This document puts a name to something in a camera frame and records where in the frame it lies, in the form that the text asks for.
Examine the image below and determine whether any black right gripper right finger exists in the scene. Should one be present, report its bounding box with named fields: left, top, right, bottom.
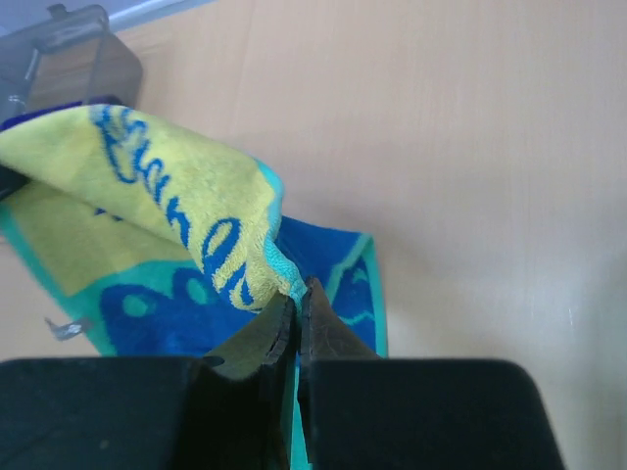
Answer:
left=298, top=277, right=380, bottom=392

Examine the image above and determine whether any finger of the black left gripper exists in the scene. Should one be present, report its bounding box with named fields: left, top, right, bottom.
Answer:
left=0, top=166, right=29, bottom=201

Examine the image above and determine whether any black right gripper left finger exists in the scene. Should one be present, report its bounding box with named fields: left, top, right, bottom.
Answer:
left=203, top=294, right=296, bottom=397

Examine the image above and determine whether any yellow towel teal trim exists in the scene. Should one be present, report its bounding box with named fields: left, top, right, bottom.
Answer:
left=0, top=103, right=389, bottom=470

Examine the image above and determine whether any purple towel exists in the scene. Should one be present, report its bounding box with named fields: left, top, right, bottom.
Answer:
left=1, top=101, right=83, bottom=131

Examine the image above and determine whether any smoky clear plastic bin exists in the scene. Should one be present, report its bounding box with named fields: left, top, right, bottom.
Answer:
left=1, top=4, right=143, bottom=120

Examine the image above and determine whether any white sealant strip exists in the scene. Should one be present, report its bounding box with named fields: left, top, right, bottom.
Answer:
left=106, top=0, right=212, bottom=30

